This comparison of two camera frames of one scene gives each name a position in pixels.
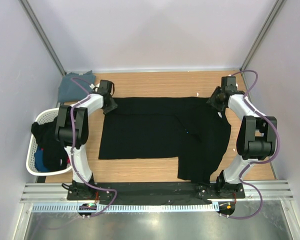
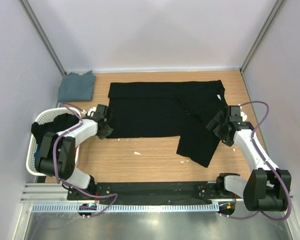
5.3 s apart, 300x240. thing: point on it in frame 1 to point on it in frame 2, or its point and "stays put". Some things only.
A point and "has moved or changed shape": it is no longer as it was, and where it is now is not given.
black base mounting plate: [210, 191] stays put
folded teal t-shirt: [69, 91] stays put
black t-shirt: [190, 129] has moved or changed shape
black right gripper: [212, 101] to [220, 118]
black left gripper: [113, 106] to [108, 131]
